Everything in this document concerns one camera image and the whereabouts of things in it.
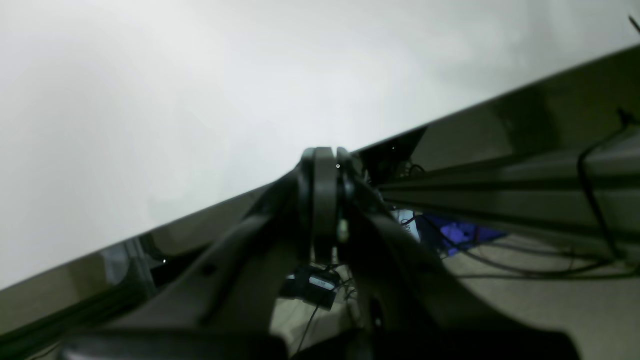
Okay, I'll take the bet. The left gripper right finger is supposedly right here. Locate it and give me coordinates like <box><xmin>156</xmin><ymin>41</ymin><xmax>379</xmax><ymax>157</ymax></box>
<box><xmin>332</xmin><ymin>146</ymin><xmax>583</xmax><ymax>360</ymax></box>

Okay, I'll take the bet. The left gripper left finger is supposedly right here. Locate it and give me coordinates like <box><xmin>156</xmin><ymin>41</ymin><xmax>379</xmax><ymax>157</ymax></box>
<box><xmin>58</xmin><ymin>147</ymin><xmax>333</xmax><ymax>360</ymax></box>

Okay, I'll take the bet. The black box under table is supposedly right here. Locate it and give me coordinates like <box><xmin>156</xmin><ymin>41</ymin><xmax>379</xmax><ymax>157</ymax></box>
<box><xmin>278</xmin><ymin>264</ymin><xmax>343</xmax><ymax>311</ymax></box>

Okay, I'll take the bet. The black cable bundle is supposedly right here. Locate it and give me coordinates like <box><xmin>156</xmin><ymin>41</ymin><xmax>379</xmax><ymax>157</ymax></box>
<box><xmin>295</xmin><ymin>107</ymin><xmax>640</xmax><ymax>360</ymax></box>

